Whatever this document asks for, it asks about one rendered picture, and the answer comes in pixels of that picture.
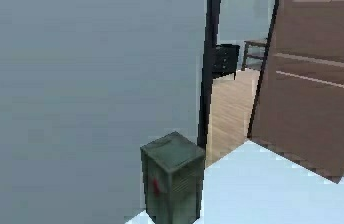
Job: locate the brown room door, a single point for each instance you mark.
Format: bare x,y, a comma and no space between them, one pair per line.
313,93

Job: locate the black chest of drawers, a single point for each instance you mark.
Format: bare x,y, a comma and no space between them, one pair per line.
225,60

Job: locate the green square bin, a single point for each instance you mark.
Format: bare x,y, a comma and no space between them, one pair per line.
173,176

